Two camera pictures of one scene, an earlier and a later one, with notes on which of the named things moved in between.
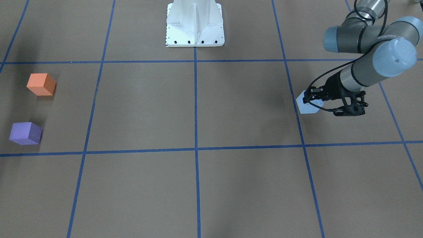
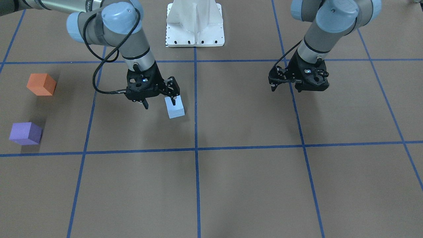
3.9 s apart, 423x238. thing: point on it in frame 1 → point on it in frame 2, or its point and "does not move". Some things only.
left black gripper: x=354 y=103 → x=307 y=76
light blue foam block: x=307 y=108 → x=174 y=111
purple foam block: x=25 y=133 does not move
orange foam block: x=41 y=84 does not move
